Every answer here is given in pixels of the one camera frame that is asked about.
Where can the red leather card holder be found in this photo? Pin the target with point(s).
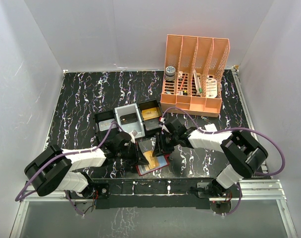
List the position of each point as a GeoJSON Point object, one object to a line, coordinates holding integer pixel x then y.
{"type": "Point", "coordinates": [144, 169]}

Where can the orange plastic file organizer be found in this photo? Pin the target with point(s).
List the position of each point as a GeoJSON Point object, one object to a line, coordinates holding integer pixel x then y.
{"type": "Point", "coordinates": [195, 59]}

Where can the black card in grey tray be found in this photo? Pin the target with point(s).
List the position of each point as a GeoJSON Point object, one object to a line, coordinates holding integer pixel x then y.
{"type": "Point", "coordinates": [128, 118]}

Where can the white small box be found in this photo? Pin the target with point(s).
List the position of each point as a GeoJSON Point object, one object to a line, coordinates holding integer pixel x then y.
{"type": "Point", "coordinates": [210, 127]}

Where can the black open tray box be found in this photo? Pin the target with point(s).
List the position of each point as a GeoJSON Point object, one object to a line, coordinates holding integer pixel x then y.
{"type": "Point", "coordinates": [152, 126]}

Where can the white label packet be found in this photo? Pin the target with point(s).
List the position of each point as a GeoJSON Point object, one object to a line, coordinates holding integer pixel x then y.
{"type": "Point", "coordinates": [211, 88]}

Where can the black front mounting rail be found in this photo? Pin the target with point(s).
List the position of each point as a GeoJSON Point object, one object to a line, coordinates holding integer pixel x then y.
{"type": "Point", "coordinates": [149, 193]}

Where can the small round jar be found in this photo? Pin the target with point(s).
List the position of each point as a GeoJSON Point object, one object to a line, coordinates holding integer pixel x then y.
{"type": "Point", "coordinates": [170, 73]}

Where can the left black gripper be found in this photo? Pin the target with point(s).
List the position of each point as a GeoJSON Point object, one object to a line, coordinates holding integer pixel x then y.
{"type": "Point", "coordinates": [136, 155]}

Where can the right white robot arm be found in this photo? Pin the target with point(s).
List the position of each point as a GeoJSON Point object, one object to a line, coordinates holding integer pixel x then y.
{"type": "Point", "coordinates": [243, 152]}

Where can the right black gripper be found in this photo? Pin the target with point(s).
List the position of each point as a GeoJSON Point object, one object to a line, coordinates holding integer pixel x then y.
{"type": "Point", "coordinates": [162, 143]}

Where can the grey plastic tray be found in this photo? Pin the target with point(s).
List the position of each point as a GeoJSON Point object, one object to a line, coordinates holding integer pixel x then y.
{"type": "Point", "coordinates": [137, 127]}

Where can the gold card in black box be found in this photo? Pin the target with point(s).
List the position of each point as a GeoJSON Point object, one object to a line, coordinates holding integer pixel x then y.
{"type": "Point", "coordinates": [150, 113]}

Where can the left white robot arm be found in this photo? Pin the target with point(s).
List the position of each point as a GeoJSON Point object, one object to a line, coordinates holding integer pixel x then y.
{"type": "Point", "coordinates": [60, 169]}

